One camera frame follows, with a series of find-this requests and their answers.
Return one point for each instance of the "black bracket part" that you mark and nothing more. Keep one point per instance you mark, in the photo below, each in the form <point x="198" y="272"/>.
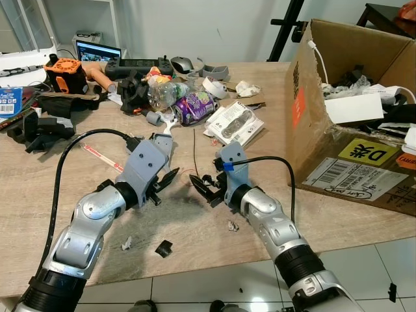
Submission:
<point x="40" y="130"/>

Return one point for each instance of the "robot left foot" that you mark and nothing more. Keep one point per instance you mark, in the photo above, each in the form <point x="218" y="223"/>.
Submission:
<point x="142" y="306"/>

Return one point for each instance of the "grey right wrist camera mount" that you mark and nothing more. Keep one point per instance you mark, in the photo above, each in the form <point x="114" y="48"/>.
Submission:
<point x="233" y="162"/>

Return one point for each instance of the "small crumpled foil scrap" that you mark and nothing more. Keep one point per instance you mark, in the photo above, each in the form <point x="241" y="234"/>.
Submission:
<point x="127" y="244"/>
<point x="233" y="226"/>

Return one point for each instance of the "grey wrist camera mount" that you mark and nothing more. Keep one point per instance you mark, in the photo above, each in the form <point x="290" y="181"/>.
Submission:
<point x="233" y="162"/>
<point x="144" y="161"/>

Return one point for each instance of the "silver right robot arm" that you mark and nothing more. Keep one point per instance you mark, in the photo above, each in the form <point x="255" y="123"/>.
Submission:
<point x="279" y="240"/>

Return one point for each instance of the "black glasses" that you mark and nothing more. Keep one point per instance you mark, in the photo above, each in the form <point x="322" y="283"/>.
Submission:
<point x="88" y="36"/>

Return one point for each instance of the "orange and black device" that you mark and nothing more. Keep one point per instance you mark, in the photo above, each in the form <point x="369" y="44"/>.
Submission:
<point x="65" y="73"/>

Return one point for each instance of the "white labelled packet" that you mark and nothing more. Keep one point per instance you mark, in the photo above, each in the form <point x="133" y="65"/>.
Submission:
<point x="410" y="140"/>

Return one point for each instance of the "black round plastic part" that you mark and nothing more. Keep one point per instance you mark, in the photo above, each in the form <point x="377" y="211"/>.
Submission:
<point x="132" y="92"/>

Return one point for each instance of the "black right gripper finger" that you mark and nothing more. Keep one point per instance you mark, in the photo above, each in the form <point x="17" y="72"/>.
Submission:
<point x="208" y="178"/>
<point x="201" y="186"/>

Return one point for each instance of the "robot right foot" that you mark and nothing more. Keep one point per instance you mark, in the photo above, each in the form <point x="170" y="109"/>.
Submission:
<point x="226" y="306"/>

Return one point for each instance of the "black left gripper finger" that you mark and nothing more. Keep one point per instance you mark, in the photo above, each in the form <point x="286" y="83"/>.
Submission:
<point x="169" y="175"/>
<point x="163" y="190"/>

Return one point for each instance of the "dark wooden table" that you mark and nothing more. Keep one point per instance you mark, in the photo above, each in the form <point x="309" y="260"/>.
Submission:
<point x="387" y="16"/>

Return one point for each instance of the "grey plastic part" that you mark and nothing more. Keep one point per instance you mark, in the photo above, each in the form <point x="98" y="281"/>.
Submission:
<point x="216" y="70"/>

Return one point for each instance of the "black stand pole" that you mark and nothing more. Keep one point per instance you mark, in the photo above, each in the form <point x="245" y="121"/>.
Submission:
<point x="286" y="29"/>

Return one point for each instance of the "black handheld controller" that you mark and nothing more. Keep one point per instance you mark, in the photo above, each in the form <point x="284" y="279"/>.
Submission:
<point x="138" y="66"/>

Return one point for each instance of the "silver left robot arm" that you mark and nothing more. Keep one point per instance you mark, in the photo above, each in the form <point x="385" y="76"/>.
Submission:
<point x="84" y="227"/>

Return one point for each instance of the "grey computer mouse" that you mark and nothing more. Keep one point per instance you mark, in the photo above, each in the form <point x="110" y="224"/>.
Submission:
<point x="182" y="64"/>

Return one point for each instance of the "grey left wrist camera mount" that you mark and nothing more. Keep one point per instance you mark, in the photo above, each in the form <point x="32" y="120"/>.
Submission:
<point x="144" y="161"/>

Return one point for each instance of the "open laptop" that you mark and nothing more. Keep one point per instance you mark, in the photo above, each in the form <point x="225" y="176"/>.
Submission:
<point x="98" y="51"/>

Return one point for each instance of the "brown cardboard box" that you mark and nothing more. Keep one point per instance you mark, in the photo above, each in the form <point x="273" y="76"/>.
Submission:
<point x="312" y="130"/>

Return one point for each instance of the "flat white box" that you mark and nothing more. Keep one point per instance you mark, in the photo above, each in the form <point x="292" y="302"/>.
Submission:
<point x="354" y="108"/>

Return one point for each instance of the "crumpled white paper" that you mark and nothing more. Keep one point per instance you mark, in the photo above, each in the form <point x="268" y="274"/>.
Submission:
<point x="247" y="88"/>

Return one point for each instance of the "red and white paper wrapper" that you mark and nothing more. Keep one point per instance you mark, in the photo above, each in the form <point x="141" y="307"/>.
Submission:
<point x="101" y="158"/>

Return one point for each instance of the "small black plastic scrap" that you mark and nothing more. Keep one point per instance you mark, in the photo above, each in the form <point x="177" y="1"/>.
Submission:
<point x="164" y="248"/>

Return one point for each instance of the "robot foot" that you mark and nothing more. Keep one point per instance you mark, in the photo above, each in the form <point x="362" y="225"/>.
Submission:
<point x="226" y="306"/>
<point x="142" y="306"/>

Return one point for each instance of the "white blister package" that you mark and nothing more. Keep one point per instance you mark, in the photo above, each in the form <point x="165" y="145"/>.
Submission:
<point x="235" y="123"/>

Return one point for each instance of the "beige rubber tube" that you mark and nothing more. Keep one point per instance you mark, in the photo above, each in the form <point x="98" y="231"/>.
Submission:
<point x="101" y="73"/>

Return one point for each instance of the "white tape roll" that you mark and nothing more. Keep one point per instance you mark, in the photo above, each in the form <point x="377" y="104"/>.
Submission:
<point x="212" y="87"/>

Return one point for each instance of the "black flat pouch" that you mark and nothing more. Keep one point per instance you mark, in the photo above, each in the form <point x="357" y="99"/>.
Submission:
<point x="68" y="103"/>

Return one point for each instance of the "blue and white card box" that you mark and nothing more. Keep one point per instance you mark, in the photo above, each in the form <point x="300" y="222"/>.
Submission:
<point x="9" y="102"/>

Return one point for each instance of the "black junk part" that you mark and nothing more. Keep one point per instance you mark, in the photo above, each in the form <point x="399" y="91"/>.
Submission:
<point x="351" y="77"/>

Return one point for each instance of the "small black floor scrap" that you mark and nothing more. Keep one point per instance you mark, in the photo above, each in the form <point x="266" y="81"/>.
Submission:
<point x="392" y="292"/>

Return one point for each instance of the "clear plastic bottle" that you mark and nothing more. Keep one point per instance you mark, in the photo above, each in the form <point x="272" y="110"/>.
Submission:
<point x="166" y="93"/>

